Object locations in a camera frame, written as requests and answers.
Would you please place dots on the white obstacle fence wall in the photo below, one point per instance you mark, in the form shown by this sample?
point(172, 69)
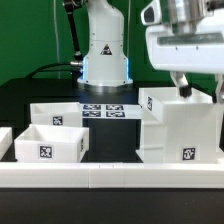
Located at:
point(91, 175)

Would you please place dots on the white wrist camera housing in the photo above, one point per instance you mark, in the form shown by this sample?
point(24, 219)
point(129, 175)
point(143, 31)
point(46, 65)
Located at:
point(154, 13)

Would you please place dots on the fiducial marker sheet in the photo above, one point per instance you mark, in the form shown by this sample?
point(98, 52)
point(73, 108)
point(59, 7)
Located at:
point(111, 111)

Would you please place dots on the white drawer tray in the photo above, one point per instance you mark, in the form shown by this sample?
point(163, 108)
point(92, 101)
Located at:
point(56, 114)
point(52, 144)

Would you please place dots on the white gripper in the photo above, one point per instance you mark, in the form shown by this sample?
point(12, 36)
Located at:
point(202, 52)

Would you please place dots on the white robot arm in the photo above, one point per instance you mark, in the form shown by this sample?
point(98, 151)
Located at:
point(97, 30)

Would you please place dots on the white front drawer tray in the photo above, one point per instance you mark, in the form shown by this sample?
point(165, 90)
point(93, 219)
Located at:
point(52, 144)

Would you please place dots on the white drawer cabinet box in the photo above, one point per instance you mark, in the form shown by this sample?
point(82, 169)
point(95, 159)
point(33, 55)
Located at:
point(175, 129)

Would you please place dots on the white rear drawer tray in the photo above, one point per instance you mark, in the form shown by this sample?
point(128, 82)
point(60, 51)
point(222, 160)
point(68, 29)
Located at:
point(56, 114)

